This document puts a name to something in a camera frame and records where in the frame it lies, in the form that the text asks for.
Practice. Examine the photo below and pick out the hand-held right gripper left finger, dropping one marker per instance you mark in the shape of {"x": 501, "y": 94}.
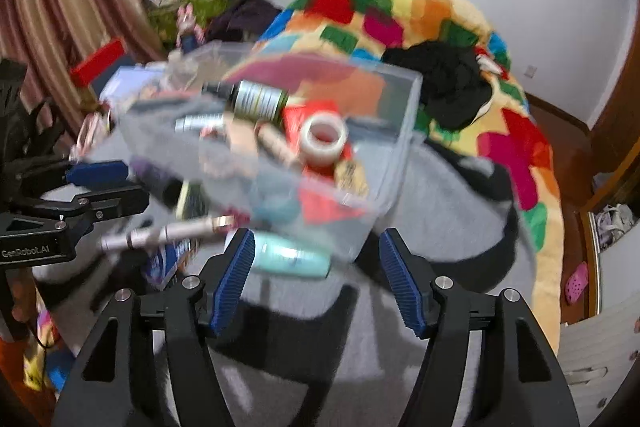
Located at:
{"x": 232, "y": 282}

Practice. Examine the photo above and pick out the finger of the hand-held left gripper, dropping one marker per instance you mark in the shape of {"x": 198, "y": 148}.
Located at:
{"x": 95, "y": 173}
{"x": 110, "y": 203}

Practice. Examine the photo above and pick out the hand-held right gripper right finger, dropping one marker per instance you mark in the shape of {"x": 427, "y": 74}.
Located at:
{"x": 402, "y": 287}

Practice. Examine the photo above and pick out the purple black spray bottle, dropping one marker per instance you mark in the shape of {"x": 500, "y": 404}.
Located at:
{"x": 155, "y": 184}

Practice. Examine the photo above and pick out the light green tube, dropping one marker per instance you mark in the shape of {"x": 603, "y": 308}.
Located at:
{"x": 290, "y": 257}

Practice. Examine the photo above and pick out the white marker pen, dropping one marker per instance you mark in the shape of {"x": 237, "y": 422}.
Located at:
{"x": 165, "y": 234}

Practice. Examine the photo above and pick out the small blue box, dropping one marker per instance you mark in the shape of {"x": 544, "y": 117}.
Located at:
{"x": 167, "y": 259}

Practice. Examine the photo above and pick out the red envelope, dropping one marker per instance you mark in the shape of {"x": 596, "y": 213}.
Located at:
{"x": 320, "y": 207}

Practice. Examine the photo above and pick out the silver tube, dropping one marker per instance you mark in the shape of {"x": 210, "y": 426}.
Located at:
{"x": 200, "y": 123}

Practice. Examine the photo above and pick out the yellow printed card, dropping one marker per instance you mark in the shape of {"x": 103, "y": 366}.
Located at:
{"x": 350, "y": 179}

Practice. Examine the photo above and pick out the clear plastic bin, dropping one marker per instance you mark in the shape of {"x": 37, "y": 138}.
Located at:
{"x": 390, "y": 147}

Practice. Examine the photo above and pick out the cream stick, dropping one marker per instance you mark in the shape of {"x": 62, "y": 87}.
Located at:
{"x": 280, "y": 144}

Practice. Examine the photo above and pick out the white tape roll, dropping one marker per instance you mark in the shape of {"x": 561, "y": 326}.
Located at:
{"x": 325, "y": 142}

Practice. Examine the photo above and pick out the green bottle with black cap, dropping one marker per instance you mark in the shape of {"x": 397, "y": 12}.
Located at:
{"x": 257, "y": 102}

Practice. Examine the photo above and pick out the person's left hand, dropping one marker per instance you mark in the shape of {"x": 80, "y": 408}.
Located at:
{"x": 22, "y": 294}

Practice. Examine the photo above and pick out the grey black patterned blanket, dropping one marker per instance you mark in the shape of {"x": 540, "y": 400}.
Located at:
{"x": 450, "y": 217}

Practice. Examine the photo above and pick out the blue book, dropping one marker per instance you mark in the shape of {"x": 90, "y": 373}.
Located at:
{"x": 130, "y": 84}

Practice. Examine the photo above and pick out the red box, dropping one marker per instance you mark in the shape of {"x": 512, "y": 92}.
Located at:
{"x": 97, "y": 62}

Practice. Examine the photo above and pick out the printed bedsheet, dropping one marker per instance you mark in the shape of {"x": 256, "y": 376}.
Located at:
{"x": 45, "y": 357}

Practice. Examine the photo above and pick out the pink rabbit toy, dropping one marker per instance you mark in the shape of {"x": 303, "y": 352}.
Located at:
{"x": 187, "y": 27}

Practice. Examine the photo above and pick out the pink shoe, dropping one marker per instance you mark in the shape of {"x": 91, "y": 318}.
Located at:
{"x": 577, "y": 282}

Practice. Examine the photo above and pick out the white sliding door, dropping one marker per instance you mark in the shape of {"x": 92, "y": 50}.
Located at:
{"x": 600, "y": 357}

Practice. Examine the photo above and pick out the black cloth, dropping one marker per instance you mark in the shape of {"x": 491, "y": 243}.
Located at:
{"x": 450, "y": 82}

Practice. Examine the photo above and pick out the dark purple clothes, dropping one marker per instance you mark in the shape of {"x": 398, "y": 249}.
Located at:
{"x": 245, "y": 17}

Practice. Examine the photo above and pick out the wooden wardrobe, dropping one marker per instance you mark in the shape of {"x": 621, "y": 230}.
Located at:
{"x": 600, "y": 187}

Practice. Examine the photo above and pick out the white bag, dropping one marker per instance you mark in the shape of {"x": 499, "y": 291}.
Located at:
{"x": 617, "y": 224}

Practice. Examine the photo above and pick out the colourful patchwork blanket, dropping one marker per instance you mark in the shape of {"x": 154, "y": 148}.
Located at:
{"x": 390, "y": 22}

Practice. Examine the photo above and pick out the wall socket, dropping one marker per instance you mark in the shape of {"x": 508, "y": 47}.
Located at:
{"x": 530, "y": 70}

